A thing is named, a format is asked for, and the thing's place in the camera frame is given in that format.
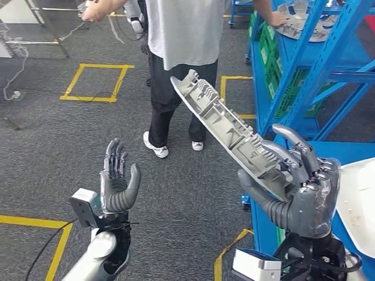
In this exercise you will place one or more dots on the white plastic cover part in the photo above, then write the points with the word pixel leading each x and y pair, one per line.
pixel 360 201

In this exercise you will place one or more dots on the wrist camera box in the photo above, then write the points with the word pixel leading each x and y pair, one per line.
pixel 85 207
pixel 255 267

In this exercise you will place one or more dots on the white table with metal legs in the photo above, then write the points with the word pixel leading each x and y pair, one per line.
pixel 8 11

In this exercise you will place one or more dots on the green plastic crate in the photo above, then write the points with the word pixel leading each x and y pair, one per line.
pixel 294 89
pixel 272 81

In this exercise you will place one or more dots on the red barrier tape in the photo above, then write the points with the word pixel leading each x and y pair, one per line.
pixel 370 23

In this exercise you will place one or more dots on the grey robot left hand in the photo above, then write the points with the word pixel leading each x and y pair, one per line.
pixel 113 194

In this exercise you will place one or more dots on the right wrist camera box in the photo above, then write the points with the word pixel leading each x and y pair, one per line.
pixel 255 267

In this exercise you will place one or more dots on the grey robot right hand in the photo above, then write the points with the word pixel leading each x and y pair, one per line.
pixel 313 205

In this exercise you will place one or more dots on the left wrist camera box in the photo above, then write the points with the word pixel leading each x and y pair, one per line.
pixel 85 207

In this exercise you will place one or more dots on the yellow floor tape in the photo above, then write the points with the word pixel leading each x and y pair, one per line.
pixel 97 66
pixel 218 267
pixel 29 222
pixel 222 89

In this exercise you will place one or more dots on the grey wheel hubcap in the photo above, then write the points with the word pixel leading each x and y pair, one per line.
pixel 326 29
pixel 216 112

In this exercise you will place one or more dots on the person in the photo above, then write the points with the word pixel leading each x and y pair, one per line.
pixel 181 31

